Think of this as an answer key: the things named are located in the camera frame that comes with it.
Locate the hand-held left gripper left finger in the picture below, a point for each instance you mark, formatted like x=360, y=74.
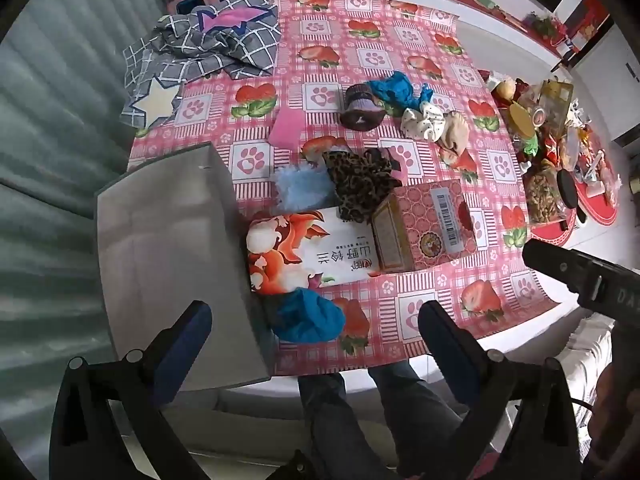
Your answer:
x=186, y=342

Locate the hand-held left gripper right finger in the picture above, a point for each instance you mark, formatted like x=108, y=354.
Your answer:
x=444, y=345

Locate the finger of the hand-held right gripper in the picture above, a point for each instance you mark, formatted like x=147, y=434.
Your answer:
x=550, y=260

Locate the grey storage box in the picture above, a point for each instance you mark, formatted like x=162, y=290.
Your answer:
x=170, y=260

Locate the small blue cloth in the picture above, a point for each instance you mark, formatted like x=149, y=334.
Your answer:
x=305, y=317

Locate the white polka dot scrunchie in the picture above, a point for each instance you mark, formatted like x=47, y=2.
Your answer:
x=420, y=125

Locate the large blue cloth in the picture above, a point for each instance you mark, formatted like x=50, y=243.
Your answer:
x=395, y=90

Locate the pink cloth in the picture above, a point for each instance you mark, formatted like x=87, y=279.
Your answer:
x=287, y=127

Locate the person's right hand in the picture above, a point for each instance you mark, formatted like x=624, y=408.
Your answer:
x=617, y=410

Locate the bag of nuts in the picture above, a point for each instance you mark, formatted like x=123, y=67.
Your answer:
x=542, y=197

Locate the black round disc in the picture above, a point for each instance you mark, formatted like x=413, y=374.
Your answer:
x=567, y=192

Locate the red round mat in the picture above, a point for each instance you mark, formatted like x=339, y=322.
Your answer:
x=602, y=212

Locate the white quilted cloth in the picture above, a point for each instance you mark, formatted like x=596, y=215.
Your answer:
x=585, y=355

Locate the pink patterned carton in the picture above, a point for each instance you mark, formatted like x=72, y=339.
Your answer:
x=430, y=220

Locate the person's blue jeans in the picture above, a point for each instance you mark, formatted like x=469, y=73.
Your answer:
x=340, y=420

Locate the white box with squirrel print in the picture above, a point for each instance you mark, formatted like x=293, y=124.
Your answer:
x=290, y=250

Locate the yellow lid jar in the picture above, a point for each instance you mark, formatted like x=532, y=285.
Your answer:
x=522, y=120

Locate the pile of snack packets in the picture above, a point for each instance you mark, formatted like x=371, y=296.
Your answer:
x=555, y=105

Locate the beige cloth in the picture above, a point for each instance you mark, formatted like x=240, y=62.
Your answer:
x=455, y=132

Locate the leopard print cloth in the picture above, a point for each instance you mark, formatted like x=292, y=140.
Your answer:
x=360, y=185

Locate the light blue fluffy scrunchie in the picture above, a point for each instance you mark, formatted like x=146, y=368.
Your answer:
x=300, y=190

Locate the pale green curtain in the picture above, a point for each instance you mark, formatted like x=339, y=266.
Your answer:
x=60, y=135

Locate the pink strawberry tablecloth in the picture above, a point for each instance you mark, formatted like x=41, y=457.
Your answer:
x=380, y=50

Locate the grey plaid cloth with stars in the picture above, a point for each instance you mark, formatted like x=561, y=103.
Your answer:
x=225, y=45

